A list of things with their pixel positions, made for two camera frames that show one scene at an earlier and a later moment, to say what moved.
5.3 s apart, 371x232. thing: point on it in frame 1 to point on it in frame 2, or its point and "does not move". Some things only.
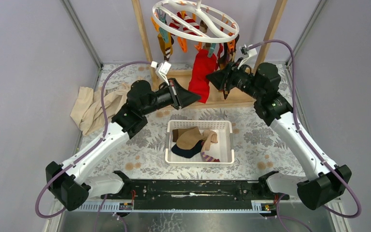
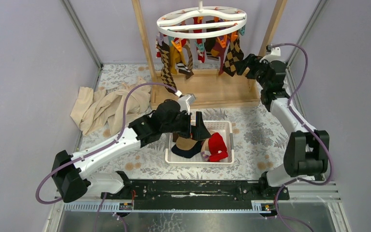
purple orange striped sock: (225, 58) to (219, 50)
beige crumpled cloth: (87, 112) does not move
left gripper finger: (180, 97) to (199, 132)
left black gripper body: (161, 99) to (181, 124)
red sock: (204, 65) to (218, 150)
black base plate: (194, 195) does not move
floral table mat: (259, 148) does not move
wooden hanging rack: (224, 99) does not move
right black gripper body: (243, 80) to (261, 71)
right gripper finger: (219, 78) to (251, 61)
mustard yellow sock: (164, 41) to (176, 56)
